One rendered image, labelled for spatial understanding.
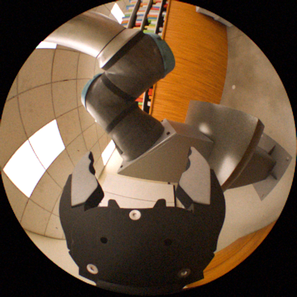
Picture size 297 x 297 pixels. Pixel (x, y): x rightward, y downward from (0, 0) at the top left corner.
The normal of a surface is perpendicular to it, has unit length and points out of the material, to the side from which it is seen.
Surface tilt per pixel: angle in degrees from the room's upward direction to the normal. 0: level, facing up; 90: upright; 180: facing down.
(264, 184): 0
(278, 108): 0
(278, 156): 0
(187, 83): 90
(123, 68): 98
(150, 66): 116
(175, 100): 90
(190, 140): 90
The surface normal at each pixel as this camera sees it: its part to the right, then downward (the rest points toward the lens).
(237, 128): -0.99, -0.16
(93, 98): -0.22, 0.47
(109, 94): 0.00, 0.74
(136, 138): -0.06, 0.06
